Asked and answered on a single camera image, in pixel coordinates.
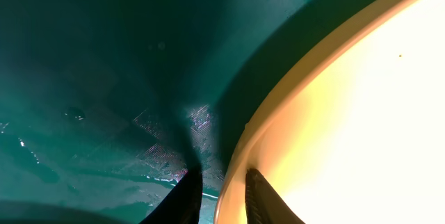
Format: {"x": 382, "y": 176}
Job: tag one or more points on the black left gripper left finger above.
{"x": 183, "y": 203}

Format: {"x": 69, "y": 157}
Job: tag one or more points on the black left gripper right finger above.
{"x": 263, "y": 205}

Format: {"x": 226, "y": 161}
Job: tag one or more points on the yellow plate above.
{"x": 354, "y": 131}

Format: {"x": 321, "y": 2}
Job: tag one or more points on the teal plastic tray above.
{"x": 105, "y": 104}

